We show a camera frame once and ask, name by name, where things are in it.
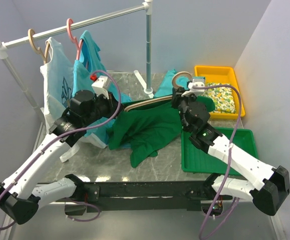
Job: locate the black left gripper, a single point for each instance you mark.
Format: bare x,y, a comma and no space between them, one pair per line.
111,103

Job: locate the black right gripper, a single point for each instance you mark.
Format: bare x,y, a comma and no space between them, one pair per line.
177,97

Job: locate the beige hanger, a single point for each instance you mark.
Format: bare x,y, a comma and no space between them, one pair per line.
147,102
37,49

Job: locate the green plastic tray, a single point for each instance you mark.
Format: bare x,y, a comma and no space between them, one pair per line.
194,160

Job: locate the green t shirt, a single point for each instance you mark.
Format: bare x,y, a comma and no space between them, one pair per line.
146,129

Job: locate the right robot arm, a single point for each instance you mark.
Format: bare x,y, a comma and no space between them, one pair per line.
264,185

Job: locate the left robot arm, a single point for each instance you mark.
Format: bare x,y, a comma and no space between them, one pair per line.
20,197

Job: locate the folded teal shirt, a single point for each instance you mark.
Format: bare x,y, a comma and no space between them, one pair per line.
166,86

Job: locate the white t shirt blue print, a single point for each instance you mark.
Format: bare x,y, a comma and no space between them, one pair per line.
58,82

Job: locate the pink plastic hanger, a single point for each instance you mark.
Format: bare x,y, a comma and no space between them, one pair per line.
78,43

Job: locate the lemon print folded cloth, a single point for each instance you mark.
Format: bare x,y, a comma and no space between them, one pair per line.
222,98

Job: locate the yellow plastic bin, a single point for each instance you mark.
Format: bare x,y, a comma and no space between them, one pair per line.
220,75

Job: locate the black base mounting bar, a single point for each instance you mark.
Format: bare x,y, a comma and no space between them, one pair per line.
131,196

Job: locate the white metal clothes rack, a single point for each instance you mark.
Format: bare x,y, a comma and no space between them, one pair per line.
146,6

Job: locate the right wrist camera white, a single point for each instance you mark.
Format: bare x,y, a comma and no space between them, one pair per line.
195,86

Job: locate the aluminium frame rail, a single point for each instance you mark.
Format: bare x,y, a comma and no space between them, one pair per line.
50,223

